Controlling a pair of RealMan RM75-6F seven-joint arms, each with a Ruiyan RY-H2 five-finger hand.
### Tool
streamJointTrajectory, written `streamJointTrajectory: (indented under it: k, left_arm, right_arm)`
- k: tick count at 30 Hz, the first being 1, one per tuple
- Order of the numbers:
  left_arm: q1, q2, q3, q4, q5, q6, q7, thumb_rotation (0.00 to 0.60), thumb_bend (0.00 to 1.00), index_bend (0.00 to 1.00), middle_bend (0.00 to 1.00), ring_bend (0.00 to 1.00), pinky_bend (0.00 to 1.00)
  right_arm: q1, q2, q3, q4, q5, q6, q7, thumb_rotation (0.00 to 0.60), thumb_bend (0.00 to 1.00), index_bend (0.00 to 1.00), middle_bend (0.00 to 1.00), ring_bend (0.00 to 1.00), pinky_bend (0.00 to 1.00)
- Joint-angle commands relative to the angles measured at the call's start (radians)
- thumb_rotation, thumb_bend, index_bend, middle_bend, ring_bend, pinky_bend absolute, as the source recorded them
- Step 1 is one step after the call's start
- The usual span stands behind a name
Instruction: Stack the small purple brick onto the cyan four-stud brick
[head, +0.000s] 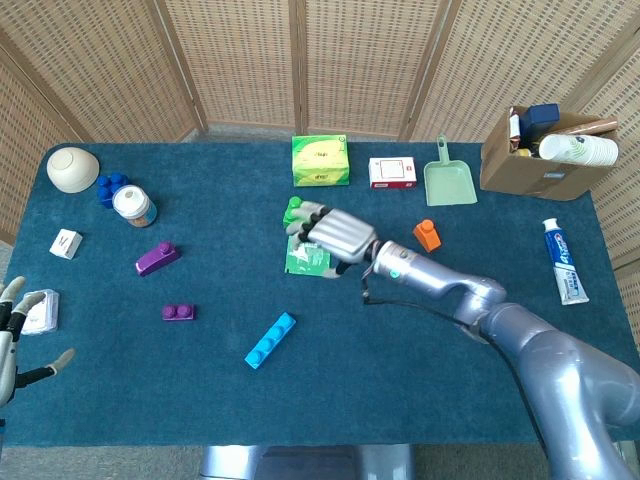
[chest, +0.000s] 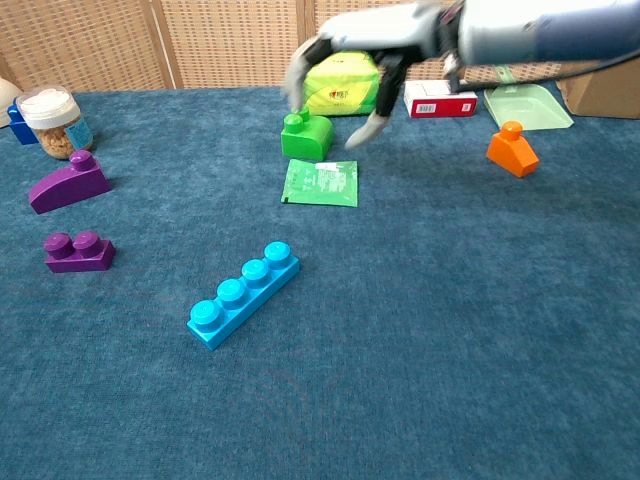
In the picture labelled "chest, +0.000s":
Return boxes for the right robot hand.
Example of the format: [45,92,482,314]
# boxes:
[282,1,460,151]

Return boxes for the long blue four-stud block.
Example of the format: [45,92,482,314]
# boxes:
[186,240,302,352]

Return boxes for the small purple two-stud block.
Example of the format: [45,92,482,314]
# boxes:
[43,230,117,274]

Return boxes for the green curved two-stud block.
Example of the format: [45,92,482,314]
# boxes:
[279,107,335,162]

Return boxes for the orange sloped one-stud block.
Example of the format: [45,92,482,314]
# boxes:
[485,120,540,179]

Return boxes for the purple sloped one-stud block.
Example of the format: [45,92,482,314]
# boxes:
[28,149,112,216]

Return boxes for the dark blue building block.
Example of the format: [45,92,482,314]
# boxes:
[6,98,40,146]

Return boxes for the green yellow tissue pack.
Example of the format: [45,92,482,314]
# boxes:
[302,49,381,119]

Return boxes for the red and white carton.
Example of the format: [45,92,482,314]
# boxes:
[403,78,479,119]

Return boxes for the pale green dustpan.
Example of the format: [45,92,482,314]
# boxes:
[482,63,575,132]

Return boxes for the woven bamboo folding screen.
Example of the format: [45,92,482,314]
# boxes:
[0,0,566,94]

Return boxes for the green foil sachet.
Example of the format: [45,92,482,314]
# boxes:
[280,159,360,208]

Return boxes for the brown cardboard box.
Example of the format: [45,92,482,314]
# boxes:
[556,60,640,120]

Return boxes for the clear jar with white lid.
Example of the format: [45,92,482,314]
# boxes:
[15,84,95,161]

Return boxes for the blue carpet table cover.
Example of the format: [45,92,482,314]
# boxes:
[0,79,640,480]

